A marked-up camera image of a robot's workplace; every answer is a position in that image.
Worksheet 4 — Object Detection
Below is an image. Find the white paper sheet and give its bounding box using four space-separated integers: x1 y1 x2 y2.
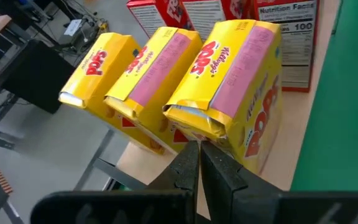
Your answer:
63 19 83 37

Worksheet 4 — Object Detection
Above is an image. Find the black cabinet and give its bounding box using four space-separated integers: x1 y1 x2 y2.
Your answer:
1 39 76 114

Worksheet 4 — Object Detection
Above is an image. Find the wooden shelf with black legs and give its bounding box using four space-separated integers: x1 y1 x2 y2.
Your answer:
73 0 343 220

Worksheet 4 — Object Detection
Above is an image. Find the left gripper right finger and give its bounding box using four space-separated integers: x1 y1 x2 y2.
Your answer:
200 140 358 224

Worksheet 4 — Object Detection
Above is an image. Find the red Froot Loops cereal box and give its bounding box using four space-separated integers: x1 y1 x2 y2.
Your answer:
252 0 320 93
180 0 256 43
126 0 185 39

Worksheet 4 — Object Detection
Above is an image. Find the black table frame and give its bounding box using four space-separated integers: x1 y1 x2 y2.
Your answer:
93 157 149 191

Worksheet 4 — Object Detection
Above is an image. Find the yellow Corn Pops cereal box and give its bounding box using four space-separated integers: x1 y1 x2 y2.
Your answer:
162 19 284 175
103 26 204 156
57 32 167 156

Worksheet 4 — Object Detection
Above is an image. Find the green table mat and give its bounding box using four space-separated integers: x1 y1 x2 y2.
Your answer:
290 0 358 192

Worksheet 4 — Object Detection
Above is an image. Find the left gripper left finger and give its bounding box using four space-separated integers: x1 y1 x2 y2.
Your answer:
31 140 200 224

